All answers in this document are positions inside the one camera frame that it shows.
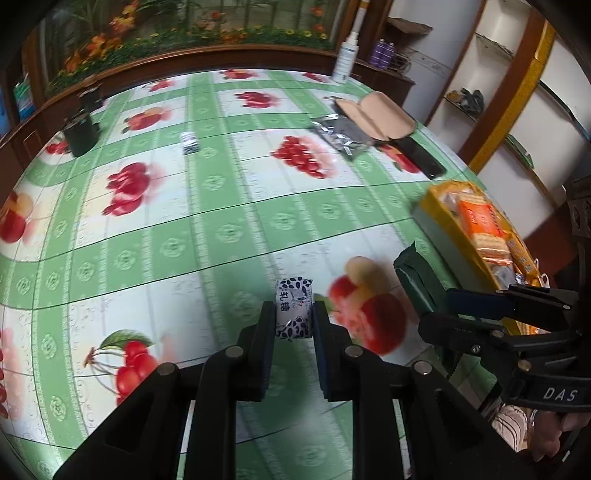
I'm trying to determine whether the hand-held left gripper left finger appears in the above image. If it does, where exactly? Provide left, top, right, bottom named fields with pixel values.
left=53, top=301, right=277, bottom=480

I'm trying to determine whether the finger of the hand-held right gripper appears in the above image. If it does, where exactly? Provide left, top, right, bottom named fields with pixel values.
left=418, top=314, right=523, bottom=358
left=445, top=284, right=578, bottom=322

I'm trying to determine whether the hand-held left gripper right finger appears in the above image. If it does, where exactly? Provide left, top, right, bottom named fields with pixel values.
left=314, top=301, right=543, bottom=480

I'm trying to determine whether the dark green snack packet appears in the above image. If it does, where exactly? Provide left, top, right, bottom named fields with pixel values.
left=393, top=241, right=462, bottom=370

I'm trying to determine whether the orange cracker packet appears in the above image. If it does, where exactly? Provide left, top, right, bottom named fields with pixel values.
left=457, top=198, right=513, bottom=264

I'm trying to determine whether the white foam box yellow tape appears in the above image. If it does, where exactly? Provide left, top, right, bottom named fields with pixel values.
left=412, top=181, right=550, bottom=334

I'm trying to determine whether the person's right hand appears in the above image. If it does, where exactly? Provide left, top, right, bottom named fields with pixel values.
left=529, top=408, right=591, bottom=462

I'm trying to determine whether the person's striped clothing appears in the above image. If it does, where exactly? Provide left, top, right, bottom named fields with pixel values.
left=492, top=404, right=529, bottom=450

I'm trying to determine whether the black smartphone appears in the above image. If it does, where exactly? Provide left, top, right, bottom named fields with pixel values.
left=394, top=136, right=446, bottom=180

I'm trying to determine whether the green fruit print tablecloth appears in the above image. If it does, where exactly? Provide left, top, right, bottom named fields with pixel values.
left=0, top=68, right=499, bottom=480

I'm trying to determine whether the black item on shelf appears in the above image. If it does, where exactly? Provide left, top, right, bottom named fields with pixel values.
left=445, top=88, right=485, bottom=116

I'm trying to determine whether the open glasses case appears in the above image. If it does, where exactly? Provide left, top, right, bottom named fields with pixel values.
left=333, top=91, right=416, bottom=139

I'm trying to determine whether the silver foil snack packet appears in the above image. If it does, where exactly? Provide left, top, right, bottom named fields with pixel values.
left=310, top=114, right=375, bottom=161

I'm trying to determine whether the white spray bottle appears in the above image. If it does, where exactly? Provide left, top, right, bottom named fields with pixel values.
left=332, top=32, right=358, bottom=85

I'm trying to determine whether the black square container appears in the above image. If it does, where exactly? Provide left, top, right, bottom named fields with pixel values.
left=62, top=115, right=100, bottom=158

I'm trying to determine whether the small black holder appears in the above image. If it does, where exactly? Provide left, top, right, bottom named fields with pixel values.
left=78, top=83, right=105, bottom=112

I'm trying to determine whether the artificial flower display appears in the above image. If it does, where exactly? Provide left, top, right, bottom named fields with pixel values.
left=41, top=0, right=352, bottom=93

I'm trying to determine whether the green packet on sideboard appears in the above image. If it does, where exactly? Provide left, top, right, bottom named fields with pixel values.
left=14, top=74, right=38, bottom=121

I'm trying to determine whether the white wall shelf unit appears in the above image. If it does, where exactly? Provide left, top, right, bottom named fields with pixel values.
left=425, top=0, right=591, bottom=195

